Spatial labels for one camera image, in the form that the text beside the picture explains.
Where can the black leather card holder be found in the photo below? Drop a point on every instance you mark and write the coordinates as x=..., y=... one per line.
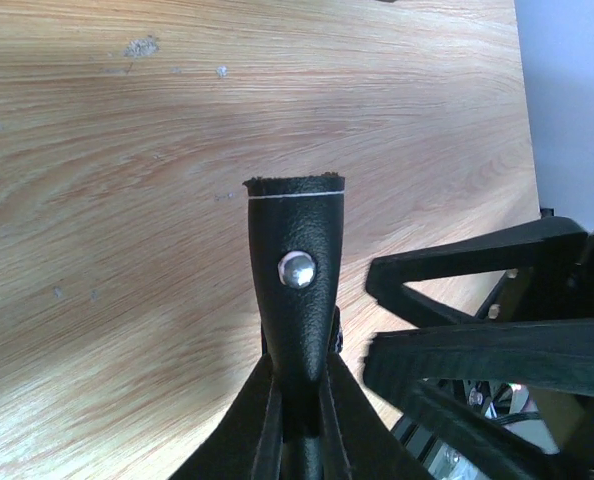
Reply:
x=301, y=414

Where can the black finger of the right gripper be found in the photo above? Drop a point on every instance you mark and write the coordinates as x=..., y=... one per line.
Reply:
x=554, y=240
x=550, y=355

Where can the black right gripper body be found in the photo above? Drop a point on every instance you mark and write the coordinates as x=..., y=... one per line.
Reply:
x=536, y=294

